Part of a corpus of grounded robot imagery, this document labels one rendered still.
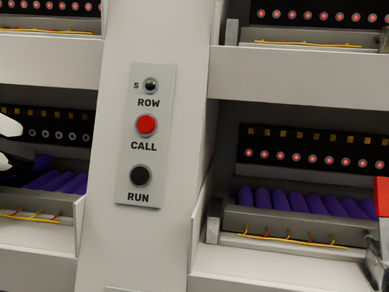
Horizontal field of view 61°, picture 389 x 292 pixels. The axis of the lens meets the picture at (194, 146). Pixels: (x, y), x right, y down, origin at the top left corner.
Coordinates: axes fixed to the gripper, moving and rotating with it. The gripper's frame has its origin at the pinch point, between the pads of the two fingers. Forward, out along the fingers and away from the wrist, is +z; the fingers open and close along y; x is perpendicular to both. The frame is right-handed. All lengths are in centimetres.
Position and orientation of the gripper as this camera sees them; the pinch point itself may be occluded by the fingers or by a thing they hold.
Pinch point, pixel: (9, 160)
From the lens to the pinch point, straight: 42.7
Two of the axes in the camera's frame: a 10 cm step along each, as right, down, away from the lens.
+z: 1.0, 2.8, 9.5
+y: -9.9, -0.9, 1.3
